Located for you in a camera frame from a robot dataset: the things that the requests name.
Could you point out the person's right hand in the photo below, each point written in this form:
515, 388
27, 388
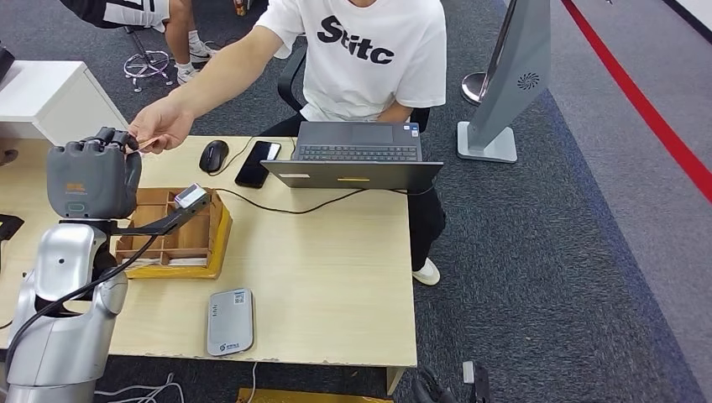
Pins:
164, 122

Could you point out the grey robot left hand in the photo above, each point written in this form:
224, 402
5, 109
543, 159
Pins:
92, 178

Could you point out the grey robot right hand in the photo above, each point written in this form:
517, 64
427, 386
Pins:
434, 389

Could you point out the white ID card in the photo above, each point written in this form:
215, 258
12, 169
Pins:
149, 144

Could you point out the person's left forearm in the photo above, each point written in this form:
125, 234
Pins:
395, 114

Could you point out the person's right forearm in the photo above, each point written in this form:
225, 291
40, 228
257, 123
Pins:
222, 72

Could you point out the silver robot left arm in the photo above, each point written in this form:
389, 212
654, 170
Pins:
61, 333

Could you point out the person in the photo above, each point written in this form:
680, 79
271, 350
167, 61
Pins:
361, 72
111, 11

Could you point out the grey card reader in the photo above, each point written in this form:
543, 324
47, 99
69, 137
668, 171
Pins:
231, 322

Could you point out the white desk leg panel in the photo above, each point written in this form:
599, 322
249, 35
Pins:
395, 381

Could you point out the chrome stool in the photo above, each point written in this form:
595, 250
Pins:
147, 64

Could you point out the black computer mouse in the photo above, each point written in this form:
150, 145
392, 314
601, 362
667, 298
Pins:
214, 157

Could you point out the white cabinet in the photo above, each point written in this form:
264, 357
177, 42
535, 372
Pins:
55, 100

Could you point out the black device with yellow sticker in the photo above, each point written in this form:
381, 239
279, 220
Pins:
10, 225

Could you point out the black smartphone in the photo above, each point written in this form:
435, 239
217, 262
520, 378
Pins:
257, 165

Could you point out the black office chair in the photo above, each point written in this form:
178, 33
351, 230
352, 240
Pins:
286, 83

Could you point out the wooden compartment organizer box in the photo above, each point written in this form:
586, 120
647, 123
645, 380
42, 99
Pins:
211, 244

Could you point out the drink bottle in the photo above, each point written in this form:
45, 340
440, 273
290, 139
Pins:
240, 6

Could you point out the light wood desk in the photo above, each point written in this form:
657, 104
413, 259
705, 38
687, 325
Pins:
322, 272

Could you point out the grey laptop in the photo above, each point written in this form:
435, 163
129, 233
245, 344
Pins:
356, 177

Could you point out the grey kiosk stand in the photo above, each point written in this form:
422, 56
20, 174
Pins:
514, 78

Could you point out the chrome stanchion post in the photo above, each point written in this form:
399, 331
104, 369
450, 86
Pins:
473, 89

